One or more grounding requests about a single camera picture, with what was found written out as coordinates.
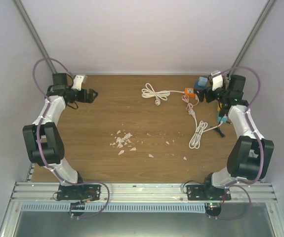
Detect light blue charger plug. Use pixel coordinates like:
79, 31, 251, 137
198, 77, 208, 87

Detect pink usb cable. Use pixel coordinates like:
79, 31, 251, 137
181, 94, 199, 112

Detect blue power socket cube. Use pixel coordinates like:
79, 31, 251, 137
194, 81, 207, 92

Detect orange power socket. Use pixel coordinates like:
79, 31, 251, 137
184, 87, 196, 98

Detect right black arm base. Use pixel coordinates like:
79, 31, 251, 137
181, 181, 231, 201

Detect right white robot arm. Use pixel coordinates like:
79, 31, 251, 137
194, 74, 274, 200

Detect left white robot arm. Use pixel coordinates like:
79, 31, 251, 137
22, 73, 98, 199

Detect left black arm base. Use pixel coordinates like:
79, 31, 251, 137
52, 184, 101, 202

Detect white paint flakes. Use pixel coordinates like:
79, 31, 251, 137
110, 122, 191, 160

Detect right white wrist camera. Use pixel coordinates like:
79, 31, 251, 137
209, 71, 223, 91

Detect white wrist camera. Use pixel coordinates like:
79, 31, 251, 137
209, 71, 223, 91
72, 75, 87, 91

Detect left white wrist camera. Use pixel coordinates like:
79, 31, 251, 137
72, 75, 87, 91

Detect white coiled power cord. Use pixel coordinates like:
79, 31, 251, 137
187, 110, 223, 150

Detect white orange-socket power cord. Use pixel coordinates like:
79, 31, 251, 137
141, 83, 186, 106

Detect aluminium front rail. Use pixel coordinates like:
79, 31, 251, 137
10, 182, 278, 203

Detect light blue cable duct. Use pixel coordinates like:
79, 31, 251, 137
21, 202, 205, 213

